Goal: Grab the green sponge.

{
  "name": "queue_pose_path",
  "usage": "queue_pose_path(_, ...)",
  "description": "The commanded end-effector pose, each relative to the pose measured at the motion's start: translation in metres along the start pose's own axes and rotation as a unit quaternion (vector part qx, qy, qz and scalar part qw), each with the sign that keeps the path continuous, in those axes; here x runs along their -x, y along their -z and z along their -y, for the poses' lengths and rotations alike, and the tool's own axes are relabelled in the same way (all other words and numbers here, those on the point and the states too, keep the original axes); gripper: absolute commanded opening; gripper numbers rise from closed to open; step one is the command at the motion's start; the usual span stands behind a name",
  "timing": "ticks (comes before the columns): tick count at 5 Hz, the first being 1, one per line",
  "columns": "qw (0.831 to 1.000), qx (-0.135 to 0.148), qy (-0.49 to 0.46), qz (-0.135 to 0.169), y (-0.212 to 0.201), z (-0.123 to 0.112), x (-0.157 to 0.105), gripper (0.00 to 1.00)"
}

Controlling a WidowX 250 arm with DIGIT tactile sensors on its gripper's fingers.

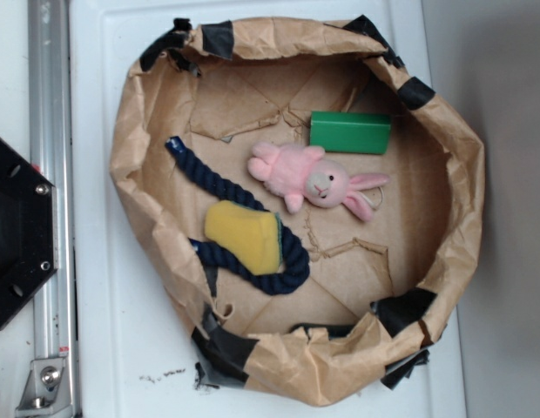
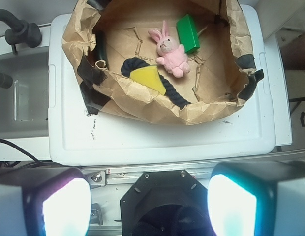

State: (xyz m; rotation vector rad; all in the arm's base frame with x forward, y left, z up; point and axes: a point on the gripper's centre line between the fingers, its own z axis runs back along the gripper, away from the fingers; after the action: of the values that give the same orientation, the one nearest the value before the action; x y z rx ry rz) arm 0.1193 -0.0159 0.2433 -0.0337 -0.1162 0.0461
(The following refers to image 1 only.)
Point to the yellow green sponge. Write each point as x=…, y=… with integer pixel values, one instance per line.
x=251, y=236

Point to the pink plush bunny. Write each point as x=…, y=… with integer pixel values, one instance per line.
x=300, y=173

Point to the green rectangular block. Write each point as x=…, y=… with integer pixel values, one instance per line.
x=350, y=132

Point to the brown paper bag bin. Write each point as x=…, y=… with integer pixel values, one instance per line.
x=379, y=293

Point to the white tray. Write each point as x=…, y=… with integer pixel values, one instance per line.
x=135, y=356

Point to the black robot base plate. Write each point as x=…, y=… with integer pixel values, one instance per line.
x=27, y=236

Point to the aluminium extrusion rail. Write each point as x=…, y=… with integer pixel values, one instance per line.
x=55, y=317

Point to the metal corner bracket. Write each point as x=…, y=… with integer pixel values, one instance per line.
x=47, y=390

